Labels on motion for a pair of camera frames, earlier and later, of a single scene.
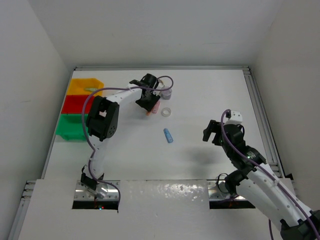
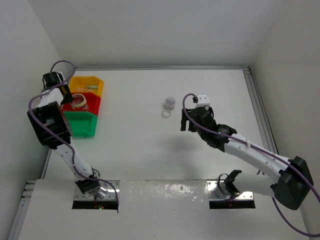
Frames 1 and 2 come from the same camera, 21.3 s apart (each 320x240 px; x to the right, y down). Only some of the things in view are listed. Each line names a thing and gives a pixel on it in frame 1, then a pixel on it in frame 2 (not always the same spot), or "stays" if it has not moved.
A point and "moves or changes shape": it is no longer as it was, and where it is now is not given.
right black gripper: (213, 127) → (184, 120)
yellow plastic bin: (77, 86) stays
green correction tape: (90, 89) moves or changes shape
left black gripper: (148, 106) → (69, 98)
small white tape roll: (166, 112) stays
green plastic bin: (70, 127) stays
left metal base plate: (82, 193) stays
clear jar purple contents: (166, 95) → (170, 103)
